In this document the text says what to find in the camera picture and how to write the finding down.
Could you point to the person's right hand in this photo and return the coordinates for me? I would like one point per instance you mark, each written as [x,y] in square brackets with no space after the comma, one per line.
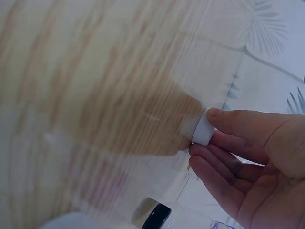
[269,152]

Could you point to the black and silver cylinder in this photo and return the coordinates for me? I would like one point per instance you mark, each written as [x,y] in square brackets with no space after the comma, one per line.
[155,214]

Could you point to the small white cap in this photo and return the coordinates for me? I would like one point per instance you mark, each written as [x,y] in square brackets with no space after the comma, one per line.
[202,130]

